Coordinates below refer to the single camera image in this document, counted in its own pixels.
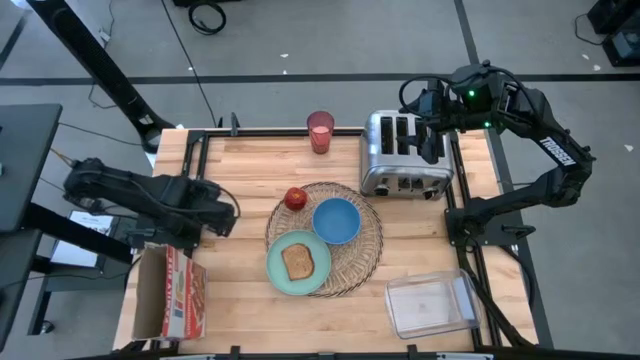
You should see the silver four-slot toaster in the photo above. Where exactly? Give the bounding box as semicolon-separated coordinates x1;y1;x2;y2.
359;109;457;201

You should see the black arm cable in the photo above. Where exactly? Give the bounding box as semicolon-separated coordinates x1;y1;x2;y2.
398;74;454;117

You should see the red cereal box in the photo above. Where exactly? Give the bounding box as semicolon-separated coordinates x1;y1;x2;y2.
130;243;209;343

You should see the black floor cable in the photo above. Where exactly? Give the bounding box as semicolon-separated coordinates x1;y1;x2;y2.
159;0;220;127

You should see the brown toast slice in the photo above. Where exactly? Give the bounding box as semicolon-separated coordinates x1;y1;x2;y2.
280;242;316;282

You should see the green plate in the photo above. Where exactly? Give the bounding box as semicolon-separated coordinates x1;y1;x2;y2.
265;229;333;297

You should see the white paper sheet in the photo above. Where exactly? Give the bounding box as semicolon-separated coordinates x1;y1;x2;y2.
49;209;116;269

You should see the blue bowl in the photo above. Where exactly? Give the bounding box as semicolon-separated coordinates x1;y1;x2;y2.
311;197;362;246

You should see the clear plastic container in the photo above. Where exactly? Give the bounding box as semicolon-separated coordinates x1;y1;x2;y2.
383;269;484;340

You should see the black stand pole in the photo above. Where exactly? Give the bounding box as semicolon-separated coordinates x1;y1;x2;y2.
27;0;176;154

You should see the red apple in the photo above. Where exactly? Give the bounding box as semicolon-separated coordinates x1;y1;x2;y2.
283;186;309;212

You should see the round woven placemat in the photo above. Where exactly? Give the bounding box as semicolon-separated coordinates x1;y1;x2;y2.
264;181;385;299

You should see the black metal table frame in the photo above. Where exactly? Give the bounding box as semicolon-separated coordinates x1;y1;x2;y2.
119;127;536;360

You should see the coiled black cable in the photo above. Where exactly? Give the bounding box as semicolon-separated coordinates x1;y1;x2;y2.
187;1;227;36

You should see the black desk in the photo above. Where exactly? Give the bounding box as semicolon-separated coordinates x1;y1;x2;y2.
0;103;64;234

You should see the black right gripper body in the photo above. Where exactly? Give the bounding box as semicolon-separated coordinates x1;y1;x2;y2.
410;108;460;137

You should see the black equipment box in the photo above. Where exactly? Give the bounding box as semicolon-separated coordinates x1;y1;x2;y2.
587;0;640;69

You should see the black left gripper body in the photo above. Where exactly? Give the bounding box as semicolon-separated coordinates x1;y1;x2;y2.
197;182;239;237

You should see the pink plastic cup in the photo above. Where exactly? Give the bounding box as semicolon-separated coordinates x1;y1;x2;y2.
306;110;336;155

